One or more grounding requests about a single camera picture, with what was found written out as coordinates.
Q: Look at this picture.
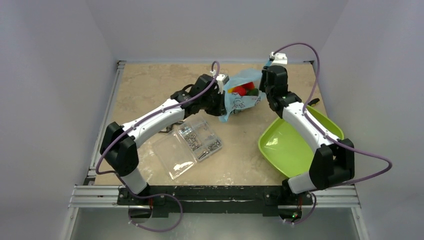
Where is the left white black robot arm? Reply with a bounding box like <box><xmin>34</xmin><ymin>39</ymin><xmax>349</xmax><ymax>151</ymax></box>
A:
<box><xmin>99</xmin><ymin>73</ymin><xmax>229</xmax><ymax>205</ymax></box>

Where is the green fake apple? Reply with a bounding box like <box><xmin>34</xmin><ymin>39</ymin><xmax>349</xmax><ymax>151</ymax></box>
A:
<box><xmin>246</xmin><ymin>88</ymin><xmax>260</xmax><ymax>97</ymax></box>

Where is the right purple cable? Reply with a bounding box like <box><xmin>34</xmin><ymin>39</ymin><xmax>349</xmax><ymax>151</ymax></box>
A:
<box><xmin>272</xmin><ymin>42</ymin><xmax>394</xmax><ymax>226</ymax></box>

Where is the purple cable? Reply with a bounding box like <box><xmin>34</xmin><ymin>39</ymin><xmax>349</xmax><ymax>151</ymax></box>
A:
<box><xmin>95</xmin><ymin>60</ymin><xmax>222</xmax><ymax>233</ymax></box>
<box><xmin>272</xmin><ymin>42</ymin><xmax>394</xmax><ymax>226</ymax></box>

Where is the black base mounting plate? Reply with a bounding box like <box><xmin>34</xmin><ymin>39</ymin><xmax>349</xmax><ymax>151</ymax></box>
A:
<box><xmin>117</xmin><ymin>185</ymin><xmax>313</xmax><ymax>219</ymax></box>

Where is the aluminium front rail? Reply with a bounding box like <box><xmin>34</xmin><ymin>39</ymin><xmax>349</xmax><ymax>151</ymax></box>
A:
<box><xmin>68</xmin><ymin>185</ymin><xmax>361</xmax><ymax>208</ymax></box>

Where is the light blue plastic bag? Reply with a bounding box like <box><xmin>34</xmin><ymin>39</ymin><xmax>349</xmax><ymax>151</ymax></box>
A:
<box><xmin>219</xmin><ymin>68</ymin><xmax>266</xmax><ymax>123</ymax></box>

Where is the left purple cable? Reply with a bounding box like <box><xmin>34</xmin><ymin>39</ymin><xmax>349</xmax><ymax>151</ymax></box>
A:
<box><xmin>95</xmin><ymin>60</ymin><xmax>222</xmax><ymax>233</ymax></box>

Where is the red fake fruit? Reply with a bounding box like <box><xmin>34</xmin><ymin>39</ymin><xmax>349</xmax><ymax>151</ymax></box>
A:
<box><xmin>231</xmin><ymin>85</ymin><xmax>247</xmax><ymax>97</ymax></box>

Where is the lime green plastic tray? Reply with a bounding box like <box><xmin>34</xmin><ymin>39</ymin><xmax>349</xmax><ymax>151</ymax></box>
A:
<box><xmin>258</xmin><ymin>102</ymin><xmax>344</xmax><ymax>178</ymax></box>

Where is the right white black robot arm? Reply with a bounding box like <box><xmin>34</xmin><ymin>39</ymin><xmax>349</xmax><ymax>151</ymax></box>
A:
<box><xmin>259</xmin><ymin>65</ymin><xmax>355</xmax><ymax>204</ymax></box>

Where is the clear plastic screw box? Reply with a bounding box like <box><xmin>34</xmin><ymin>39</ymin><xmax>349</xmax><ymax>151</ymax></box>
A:
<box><xmin>152</xmin><ymin>116</ymin><xmax>223</xmax><ymax>180</ymax></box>

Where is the black yellow screwdriver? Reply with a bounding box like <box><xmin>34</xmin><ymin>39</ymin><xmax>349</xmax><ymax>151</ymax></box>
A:
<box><xmin>307</xmin><ymin>98</ymin><xmax>321</xmax><ymax>107</ymax></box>

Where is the black metal clamp tool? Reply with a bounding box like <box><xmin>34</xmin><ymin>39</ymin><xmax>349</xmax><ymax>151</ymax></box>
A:
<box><xmin>159</xmin><ymin>122</ymin><xmax>178</xmax><ymax>134</ymax></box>

